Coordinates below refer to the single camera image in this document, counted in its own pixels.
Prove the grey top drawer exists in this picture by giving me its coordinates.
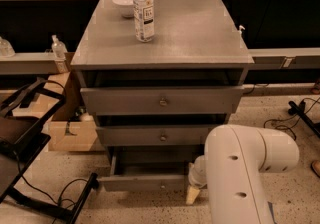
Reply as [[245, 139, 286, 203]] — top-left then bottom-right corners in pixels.
[[81, 86, 243, 115]]

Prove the grey drawer cabinet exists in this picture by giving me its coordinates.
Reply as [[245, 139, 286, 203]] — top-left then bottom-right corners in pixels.
[[70, 0, 255, 169]]

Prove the black floor cable right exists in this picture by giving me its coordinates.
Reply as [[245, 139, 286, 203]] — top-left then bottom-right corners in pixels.
[[262, 97, 320, 142]]

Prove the grey middle drawer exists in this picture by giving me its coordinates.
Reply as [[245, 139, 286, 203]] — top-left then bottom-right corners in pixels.
[[96, 125, 215, 146]]

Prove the brown shoe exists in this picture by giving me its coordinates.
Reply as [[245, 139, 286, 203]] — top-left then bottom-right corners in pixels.
[[311, 160, 320, 178]]

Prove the clear plastic container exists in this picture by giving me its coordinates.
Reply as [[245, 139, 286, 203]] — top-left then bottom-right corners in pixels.
[[0, 37, 15, 57]]

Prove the black stand leg right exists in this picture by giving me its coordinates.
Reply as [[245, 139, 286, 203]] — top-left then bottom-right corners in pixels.
[[288, 100, 320, 138]]

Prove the grey bottom drawer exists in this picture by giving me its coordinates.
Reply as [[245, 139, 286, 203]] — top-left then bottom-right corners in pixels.
[[101, 145, 204, 191]]

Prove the grey drawer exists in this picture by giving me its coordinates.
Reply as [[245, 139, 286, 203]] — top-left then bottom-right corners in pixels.
[[81, 86, 243, 115], [96, 125, 215, 146], [101, 145, 204, 191]]

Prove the white ceramic bowl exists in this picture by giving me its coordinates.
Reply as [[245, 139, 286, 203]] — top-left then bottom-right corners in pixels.
[[112, 0, 134, 18]]

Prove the cardboard box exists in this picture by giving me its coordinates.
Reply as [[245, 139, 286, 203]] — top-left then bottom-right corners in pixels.
[[31, 51, 105, 153]]

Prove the black cart frame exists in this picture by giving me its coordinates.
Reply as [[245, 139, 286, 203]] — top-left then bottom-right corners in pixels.
[[0, 77, 99, 224]]

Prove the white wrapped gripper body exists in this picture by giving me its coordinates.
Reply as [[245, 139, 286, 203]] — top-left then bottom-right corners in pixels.
[[188, 155, 207, 189]]

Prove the clear pump bottle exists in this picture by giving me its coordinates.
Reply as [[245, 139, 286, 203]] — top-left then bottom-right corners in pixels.
[[51, 35, 67, 59]]

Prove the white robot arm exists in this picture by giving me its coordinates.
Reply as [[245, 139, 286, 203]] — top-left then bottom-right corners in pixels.
[[186, 125, 299, 224]]

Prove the black cable on cart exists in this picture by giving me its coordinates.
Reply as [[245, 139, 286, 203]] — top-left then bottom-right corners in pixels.
[[13, 149, 93, 224]]

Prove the clear plastic water bottle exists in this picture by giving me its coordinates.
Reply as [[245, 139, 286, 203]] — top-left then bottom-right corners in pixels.
[[133, 0, 155, 42]]

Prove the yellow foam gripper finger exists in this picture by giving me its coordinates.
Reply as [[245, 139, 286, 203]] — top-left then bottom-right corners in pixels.
[[186, 185, 200, 205]]

